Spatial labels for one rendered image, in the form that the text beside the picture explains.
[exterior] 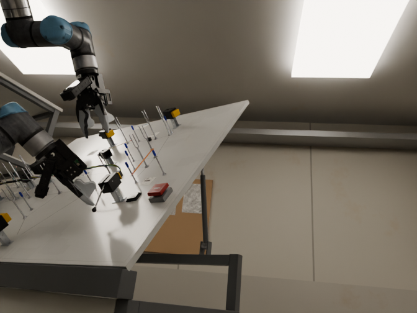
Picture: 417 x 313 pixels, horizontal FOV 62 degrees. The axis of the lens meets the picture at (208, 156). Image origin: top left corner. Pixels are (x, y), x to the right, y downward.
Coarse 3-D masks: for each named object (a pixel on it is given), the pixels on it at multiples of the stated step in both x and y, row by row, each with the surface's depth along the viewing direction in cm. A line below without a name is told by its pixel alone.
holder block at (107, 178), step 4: (104, 176) 114; (108, 176) 114; (112, 176) 112; (116, 176) 114; (104, 180) 112; (108, 180) 110; (112, 180) 112; (116, 180) 113; (100, 184) 111; (108, 184) 110; (112, 184) 111; (116, 184) 113; (100, 188) 112; (104, 188) 111; (108, 188) 111; (112, 188) 111; (116, 188) 112; (104, 192) 112; (108, 192) 112
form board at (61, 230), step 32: (128, 128) 195; (160, 128) 173; (192, 128) 154; (224, 128) 140; (96, 160) 164; (128, 160) 148; (160, 160) 134; (192, 160) 123; (32, 192) 157; (64, 192) 142; (96, 192) 130; (128, 192) 119; (32, 224) 125; (64, 224) 115; (96, 224) 107; (128, 224) 100; (160, 224) 95; (0, 256) 111; (32, 256) 103; (64, 256) 97; (96, 256) 91; (128, 256) 85
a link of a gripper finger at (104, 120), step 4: (96, 108) 110; (100, 108) 109; (96, 112) 110; (100, 112) 109; (100, 116) 109; (104, 116) 109; (108, 116) 112; (112, 116) 114; (100, 120) 109; (104, 120) 109; (108, 120) 110; (112, 120) 113; (104, 124) 109; (108, 124) 110; (104, 128) 109; (108, 128) 110; (108, 132) 110
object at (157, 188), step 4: (156, 184) 108; (160, 184) 107; (164, 184) 106; (168, 184) 107; (152, 188) 107; (156, 188) 105; (160, 188) 105; (164, 188) 105; (148, 192) 105; (152, 192) 104; (156, 192) 103; (160, 192) 103
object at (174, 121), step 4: (168, 108) 164; (172, 108) 161; (164, 112) 161; (168, 112) 159; (168, 116) 161; (172, 116) 159; (172, 120) 163; (176, 120) 164; (176, 124) 165; (180, 124) 165
